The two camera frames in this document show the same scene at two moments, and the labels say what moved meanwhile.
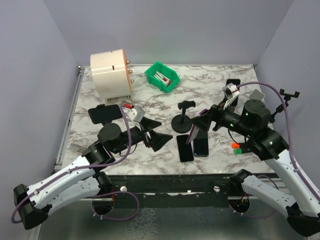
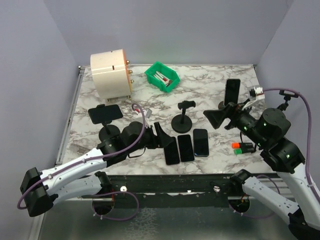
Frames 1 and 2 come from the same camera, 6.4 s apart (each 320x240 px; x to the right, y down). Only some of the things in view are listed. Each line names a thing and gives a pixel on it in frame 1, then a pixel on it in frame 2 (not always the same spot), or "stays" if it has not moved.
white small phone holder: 230,90 -> 256,94
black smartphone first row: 194,129 -> 171,153
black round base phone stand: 182,123 stays
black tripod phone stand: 281,108 stays
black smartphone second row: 185,150 stays
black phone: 201,144 stays
